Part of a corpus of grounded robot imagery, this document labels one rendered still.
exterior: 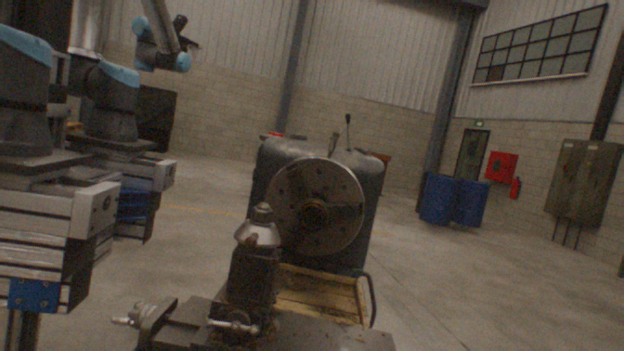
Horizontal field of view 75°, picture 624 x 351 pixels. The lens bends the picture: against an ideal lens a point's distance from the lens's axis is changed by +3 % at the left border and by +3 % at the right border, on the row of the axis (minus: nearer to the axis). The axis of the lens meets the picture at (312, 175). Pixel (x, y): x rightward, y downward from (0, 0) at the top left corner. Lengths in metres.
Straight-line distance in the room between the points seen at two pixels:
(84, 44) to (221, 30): 10.03
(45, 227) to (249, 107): 10.44
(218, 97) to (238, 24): 2.00
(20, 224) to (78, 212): 0.10
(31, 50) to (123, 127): 0.51
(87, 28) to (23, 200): 0.72
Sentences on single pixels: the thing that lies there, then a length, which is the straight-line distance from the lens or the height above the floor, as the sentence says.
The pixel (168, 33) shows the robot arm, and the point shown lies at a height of 1.54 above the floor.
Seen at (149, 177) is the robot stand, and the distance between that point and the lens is 1.36.
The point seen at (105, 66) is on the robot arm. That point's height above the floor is 1.38.
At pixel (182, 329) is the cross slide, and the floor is 0.96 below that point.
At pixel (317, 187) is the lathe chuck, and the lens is 1.21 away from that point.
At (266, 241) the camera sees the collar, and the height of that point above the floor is 1.13.
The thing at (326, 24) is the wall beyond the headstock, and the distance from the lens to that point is 11.88.
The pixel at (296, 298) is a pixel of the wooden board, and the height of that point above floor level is 0.89.
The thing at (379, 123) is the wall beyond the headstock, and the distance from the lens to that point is 12.14.
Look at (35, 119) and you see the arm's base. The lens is 0.94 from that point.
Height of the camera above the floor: 1.32
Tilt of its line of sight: 7 degrees down
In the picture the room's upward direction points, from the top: 11 degrees clockwise
